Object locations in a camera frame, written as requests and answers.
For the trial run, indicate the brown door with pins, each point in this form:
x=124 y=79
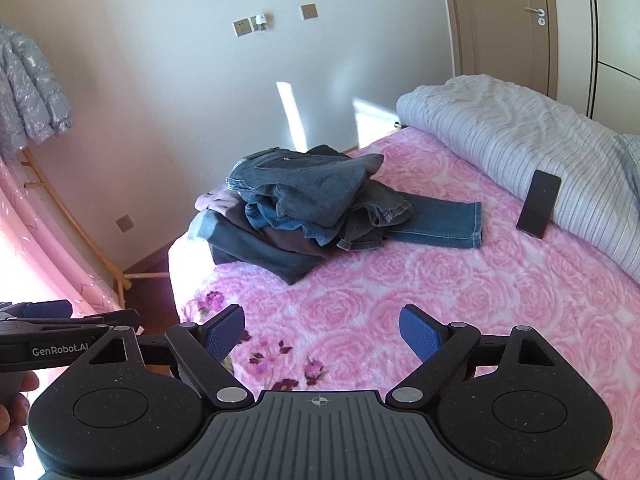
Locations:
x=500 y=20

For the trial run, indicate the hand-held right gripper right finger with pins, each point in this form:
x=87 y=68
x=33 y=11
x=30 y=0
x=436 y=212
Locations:
x=420 y=332

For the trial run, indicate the rattan rack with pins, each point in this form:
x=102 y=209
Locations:
x=123 y=287

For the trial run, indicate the black smartphone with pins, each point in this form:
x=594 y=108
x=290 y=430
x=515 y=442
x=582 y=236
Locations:
x=539 y=205

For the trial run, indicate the pale blue garment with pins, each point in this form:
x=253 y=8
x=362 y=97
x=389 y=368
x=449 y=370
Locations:
x=200 y=227

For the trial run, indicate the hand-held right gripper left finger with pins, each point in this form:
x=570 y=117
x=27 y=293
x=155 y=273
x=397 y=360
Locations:
x=227 y=332

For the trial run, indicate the pink curtain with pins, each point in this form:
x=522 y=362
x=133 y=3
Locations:
x=30 y=240

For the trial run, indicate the blue jeans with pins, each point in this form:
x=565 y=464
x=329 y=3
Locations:
x=435 y=222

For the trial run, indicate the light pink garment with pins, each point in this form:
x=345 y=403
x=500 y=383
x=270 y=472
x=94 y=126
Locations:
x=215 y=202

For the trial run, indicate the dark grey garment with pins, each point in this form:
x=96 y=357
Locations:
x=255 y=255

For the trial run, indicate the wall socket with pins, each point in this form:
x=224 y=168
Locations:
x=125 y=223
x=242 y=27
x=308 y=11

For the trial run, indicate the white wall plug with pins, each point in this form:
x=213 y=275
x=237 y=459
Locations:
x=259 y=22

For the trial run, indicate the person's left hand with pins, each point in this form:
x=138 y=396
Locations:
x=12 y=410

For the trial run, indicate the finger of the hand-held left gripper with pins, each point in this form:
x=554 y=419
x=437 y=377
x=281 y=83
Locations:
x=100 y=320
x=45 y=308

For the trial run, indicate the grey jeans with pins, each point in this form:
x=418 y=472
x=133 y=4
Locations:
x=320 y=180

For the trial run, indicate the grey striped quilt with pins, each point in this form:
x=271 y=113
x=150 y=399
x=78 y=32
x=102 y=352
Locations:
x=500 y=120

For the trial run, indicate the dark brown garment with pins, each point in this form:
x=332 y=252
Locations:
x=287 y=242

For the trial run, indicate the pink rose blanket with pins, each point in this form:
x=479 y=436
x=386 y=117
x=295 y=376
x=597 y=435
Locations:
x=350 y=285

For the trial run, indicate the grey puffer jacket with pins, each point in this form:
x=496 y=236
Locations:
x=30 y=90

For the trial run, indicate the white wardrobe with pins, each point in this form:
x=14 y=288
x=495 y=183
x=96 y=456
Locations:
x=615 y=35

